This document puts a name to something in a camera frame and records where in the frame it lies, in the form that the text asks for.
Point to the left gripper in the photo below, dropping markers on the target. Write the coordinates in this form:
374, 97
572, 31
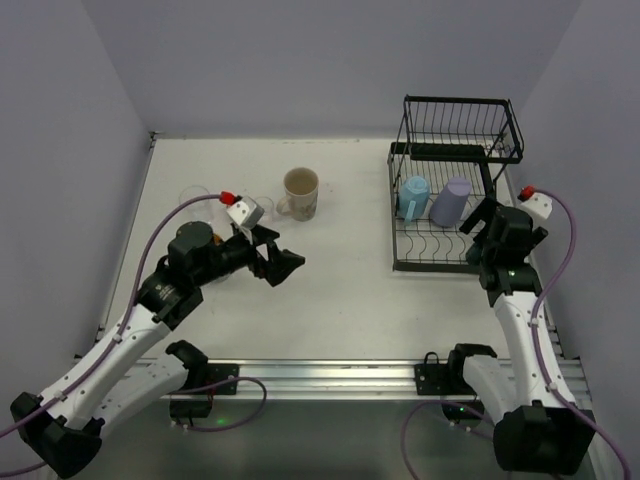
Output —
263, 255

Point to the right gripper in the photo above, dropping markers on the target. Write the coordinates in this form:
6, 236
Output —
480, 220

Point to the small clear glass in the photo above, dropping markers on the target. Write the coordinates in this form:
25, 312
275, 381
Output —
268, 207

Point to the beige seahorse mug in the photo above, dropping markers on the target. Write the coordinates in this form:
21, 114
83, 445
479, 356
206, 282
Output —
301, 186

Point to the clear plastic tumbler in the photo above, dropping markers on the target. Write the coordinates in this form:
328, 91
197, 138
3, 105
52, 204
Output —
199, 211

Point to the dark teal cup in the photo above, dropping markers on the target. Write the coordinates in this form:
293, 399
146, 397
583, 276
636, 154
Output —
473, 255

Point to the white floral mug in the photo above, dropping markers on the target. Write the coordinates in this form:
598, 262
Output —
222, 278

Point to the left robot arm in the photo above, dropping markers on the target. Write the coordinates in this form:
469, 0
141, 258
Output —
66, 423

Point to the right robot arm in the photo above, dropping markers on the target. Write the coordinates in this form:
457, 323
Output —
537, 426

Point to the lavender plastic cup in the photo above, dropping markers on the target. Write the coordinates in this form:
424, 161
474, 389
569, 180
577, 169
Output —
450, 203

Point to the light blue faceted mug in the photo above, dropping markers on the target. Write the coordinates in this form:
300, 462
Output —
413, 198

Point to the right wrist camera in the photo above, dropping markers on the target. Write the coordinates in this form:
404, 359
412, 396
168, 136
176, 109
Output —
538, 206

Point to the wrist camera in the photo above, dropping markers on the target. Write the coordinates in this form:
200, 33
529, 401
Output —
538, 206
245, 214

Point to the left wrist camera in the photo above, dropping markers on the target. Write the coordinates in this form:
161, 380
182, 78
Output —
245, 214

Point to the black wire dish rack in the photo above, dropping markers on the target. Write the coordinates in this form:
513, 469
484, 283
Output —
440, 138

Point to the aluminium mounting rail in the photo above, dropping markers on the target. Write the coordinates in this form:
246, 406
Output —
320, 377

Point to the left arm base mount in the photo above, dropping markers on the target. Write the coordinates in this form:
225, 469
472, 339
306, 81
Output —
200, 373

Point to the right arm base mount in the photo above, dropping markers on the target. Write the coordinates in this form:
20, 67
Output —
432, 377

